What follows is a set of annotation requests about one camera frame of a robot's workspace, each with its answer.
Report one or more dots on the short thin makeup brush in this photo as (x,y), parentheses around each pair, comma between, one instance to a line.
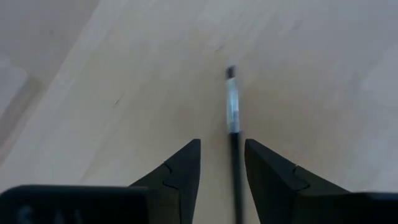
(233,105)

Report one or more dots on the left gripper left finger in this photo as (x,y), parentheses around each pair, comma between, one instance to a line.
(177,193)

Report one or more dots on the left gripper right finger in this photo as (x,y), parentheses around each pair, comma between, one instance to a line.
(280,196)

